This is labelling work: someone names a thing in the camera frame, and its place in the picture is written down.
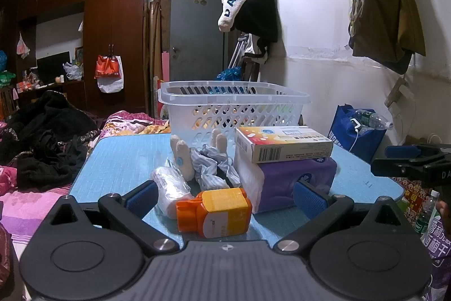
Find pink bedsheet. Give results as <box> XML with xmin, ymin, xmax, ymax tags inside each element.
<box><xmin>0</xmin><ymin>163</ymin><xmax>71</xmax><ymax>301</ymax></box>

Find olive hanging tote bag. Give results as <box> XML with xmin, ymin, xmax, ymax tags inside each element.
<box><xmin>349</xmin><ymin>0</ymin><xmax>426</xmax><ymax>74</ymax></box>

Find orange pill bottle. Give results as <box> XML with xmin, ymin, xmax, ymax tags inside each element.
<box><xmin>175</xmin><ymin>187</ymin><xmax>253</xmax><ymax>240</ymax></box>

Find clear water bottle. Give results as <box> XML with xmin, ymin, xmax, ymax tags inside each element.
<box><xmin>353</xmin><ymin>109</ymin><xmax>393</xmax><ymax>130</ymax></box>

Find blue plastic bag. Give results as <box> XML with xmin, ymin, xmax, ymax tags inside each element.
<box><xmin>216</xmin><ymin>67</ymin><xmax>244</xmax><ymax>81</ymax></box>

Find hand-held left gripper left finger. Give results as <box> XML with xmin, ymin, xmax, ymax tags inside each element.
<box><xmin>49</xmin><ymin>180</ymin><xmax>180</xmax><ymax>256</ymax></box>

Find plastic-wrapped white roll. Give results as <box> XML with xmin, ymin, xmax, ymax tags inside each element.
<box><xmin>151</xmin><ymin>165</ymin><xmax>194</xmax><ymax>219</ymax></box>

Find white orange medicine box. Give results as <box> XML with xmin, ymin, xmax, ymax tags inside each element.
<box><xmin>234</xmin><ymin>126</ymin><xmax>334</xmax><ymax>164</ymax></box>

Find orange white plastic bag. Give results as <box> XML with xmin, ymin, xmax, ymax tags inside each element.
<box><xmin>94</xmin><ymin>55</ymin><xmax>125</xmax><ymax>93</ymax></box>

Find white cable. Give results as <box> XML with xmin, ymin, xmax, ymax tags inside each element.
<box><xmin>350</xmin><ymin>118</ymin><xmax>363</xmax><ymax>151</ymax></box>

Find floral blanket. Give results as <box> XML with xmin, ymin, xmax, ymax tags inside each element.
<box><xmin>97</xmin><ymin>111</ymin><xmax>172</xmax><ymax>143</ymax></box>

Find brown wooden wardrobe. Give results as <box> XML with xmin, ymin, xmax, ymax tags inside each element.
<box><xmin>0</xmin><ymin>0</ymin><xmax>152</xmax><ymax>118</ymax></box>

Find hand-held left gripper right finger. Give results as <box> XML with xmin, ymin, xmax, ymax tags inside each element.
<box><xmin>274</xmin><ymin>180</ymin><xmax>409</xmax><ymax>255</ymax></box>

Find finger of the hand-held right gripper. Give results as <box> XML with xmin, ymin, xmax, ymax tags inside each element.
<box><xmin>385</xmin><ymin>144</ymin><xmax>451</xmax><ymax>161</ymax></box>
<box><xmin>371</xmin><ymin>156</ymin><xmax>451</xmax><ymax>189</ymax></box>

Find black hanging garment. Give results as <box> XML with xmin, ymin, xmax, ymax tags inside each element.
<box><xmin>233</xmin><ymin>0</ymin><xmax>279</xmax><ymax>44</ymax></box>

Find pink white hanging bag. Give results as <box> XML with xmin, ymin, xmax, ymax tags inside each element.
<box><xmin>16</xmin><ymin>33</ymin><xmax>31</xmax><ymax>59</ymax></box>

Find purple tissue pack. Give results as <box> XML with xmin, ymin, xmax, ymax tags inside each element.
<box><xmin>234</xmin><ymin>146</ymin><xmax>338</xmax><ymax>214</ymax></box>

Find pink board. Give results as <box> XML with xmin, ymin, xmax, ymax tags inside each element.
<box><xmin>161</xmin><ymin>52</ymin><xmax>171</xmax><ymax>90</ymax></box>

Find black monitor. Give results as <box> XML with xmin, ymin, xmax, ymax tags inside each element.
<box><xmin>36</xmin><ymin>51</ymin><xmax>71</xmax><ymax>85</ymax></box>

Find plush doll striped clothes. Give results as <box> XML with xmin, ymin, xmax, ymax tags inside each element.
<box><xmin>170</xmin><ymin>130</ymin><xmax>244</xmax><ymax>190</ymax></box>

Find white plastic basket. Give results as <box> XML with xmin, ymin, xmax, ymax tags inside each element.
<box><xmin>157</xmin><ymin>80</ymin><xmax>311</xmax><ymax>146</ymax></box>

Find green plastic bottle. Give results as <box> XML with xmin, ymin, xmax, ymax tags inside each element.
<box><xmin>416</xmin><ymin>190</ymin><xmax>441</xmax><ymax>234</ymax></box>

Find pile of dark clothes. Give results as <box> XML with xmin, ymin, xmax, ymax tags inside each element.
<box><xmin>0</xmin><ymin>91</ymin><xmax>101</xmax><ymax>189</ymax></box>

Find grey door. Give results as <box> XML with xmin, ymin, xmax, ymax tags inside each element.
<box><xmin>170</xmin><ymin>0</ymin><xmax>226</xmax><ymax>83</ymax></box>

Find purple printed bag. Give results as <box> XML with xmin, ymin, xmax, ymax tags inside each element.
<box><xmin>421</xmin><ymin>216</ymin><xmax>451</xmax><ymax>291</ymax></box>

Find blue shopping bag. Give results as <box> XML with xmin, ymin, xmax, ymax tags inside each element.
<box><xmin>328</xmin><ymin>104</ymin><xmax>387</xmax><ymax>164</ymax></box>

